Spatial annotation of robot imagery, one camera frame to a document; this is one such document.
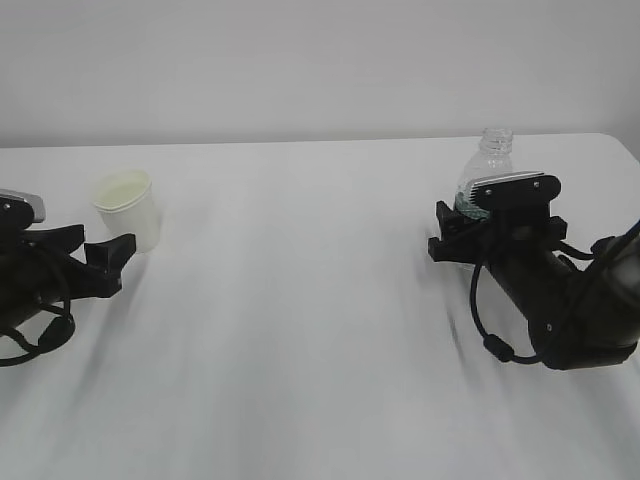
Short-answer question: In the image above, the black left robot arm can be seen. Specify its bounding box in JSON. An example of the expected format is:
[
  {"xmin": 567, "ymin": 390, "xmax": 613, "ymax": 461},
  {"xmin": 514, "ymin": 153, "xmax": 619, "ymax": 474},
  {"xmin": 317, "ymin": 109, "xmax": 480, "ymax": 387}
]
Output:
[{"xmin": 1, "ymin": 190, "xmax": 136, "ymax": 327}]

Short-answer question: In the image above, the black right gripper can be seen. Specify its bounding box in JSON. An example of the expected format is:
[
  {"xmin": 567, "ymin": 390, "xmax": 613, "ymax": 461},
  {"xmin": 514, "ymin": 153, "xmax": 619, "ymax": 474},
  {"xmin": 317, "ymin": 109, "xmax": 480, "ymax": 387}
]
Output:
[{"xmin": 427, "ymin": 201, "xmax": 500, "ymax": 267}]

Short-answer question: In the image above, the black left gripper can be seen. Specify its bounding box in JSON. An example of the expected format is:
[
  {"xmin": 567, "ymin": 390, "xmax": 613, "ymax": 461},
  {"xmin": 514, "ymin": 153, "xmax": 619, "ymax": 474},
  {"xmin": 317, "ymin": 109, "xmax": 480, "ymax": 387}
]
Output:
[{"xmin": 22, "ymin": 224, "xmax": 137, "ymax": 300}]

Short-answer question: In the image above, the clear water bottle green label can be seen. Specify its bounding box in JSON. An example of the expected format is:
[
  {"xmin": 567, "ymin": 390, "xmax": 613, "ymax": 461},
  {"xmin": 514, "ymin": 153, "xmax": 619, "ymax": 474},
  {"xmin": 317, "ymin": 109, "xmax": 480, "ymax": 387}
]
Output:
[{"xmin": 454, "ymin": 127, "xmax": 513, "ymax": 220}]

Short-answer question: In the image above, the white paper cup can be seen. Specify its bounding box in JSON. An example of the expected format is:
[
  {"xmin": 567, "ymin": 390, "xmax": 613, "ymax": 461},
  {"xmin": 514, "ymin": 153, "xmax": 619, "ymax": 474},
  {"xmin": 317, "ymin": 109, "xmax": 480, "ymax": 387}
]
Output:
[{"xmin": 92, "ymin": 170, "xmax": 161, "ymax": 253}]

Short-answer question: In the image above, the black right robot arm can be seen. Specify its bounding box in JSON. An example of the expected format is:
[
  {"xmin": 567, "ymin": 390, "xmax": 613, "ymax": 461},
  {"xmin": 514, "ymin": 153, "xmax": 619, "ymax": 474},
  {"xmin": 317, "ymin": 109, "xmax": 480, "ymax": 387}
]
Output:
[{"xmin": 427, "ymin": 171, "xmax": 639, "ymax": 370}]

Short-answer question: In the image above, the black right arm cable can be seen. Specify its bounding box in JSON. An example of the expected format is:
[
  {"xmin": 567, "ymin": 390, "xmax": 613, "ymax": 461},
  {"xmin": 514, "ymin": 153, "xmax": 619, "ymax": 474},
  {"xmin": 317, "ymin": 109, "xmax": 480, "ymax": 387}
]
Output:
[{"xmin": 469, "ymin": 219, "xmax": 640, "ymax": 365}]

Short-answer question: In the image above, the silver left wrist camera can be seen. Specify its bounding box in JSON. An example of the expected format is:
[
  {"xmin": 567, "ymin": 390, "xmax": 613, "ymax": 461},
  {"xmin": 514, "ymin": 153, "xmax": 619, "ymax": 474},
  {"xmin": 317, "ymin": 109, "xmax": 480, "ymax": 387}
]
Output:
[{"xmin": 1, "ymin": 189, "xmax": 46, "ymax": 228}]

